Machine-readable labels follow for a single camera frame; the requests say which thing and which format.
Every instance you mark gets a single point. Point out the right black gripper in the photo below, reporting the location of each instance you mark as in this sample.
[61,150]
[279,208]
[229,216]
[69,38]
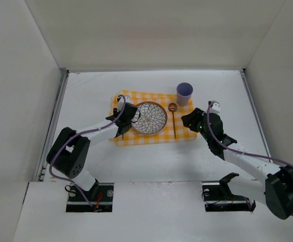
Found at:
[193,122]

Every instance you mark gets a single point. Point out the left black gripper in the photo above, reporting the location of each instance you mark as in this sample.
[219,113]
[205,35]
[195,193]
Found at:
[123,127]

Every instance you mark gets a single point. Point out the yellow white checkered cloth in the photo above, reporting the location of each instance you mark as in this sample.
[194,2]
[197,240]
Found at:
[167,134]

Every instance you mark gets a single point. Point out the lilac plastic cup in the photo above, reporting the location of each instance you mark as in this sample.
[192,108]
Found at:
[184,92]

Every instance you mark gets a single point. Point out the floral patterned ceramic plate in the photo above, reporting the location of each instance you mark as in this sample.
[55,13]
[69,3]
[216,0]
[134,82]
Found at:
[153,118]

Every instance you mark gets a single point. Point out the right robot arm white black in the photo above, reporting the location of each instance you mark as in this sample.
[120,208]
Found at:
[272,183]

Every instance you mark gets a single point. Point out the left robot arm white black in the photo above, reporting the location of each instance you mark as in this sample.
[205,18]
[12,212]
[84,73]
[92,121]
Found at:
[67,156]

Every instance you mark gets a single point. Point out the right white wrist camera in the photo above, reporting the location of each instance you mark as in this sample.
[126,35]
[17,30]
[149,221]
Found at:
[214,107]

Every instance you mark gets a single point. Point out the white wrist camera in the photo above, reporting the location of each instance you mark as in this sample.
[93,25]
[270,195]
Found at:
[214,107]
[121,100]

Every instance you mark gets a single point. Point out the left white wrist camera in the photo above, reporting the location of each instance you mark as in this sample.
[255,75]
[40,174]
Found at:
[121,100]

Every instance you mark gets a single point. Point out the right aluminium side rail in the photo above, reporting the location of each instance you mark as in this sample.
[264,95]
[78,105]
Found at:
[243,76]

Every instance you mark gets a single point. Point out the aluminium side rail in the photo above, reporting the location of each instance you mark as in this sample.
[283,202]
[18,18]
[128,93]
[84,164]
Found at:
[243,76]
[52,125]

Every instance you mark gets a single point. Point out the left aluminium side rail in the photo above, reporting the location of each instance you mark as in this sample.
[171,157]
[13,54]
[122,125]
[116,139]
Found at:
[52,125]

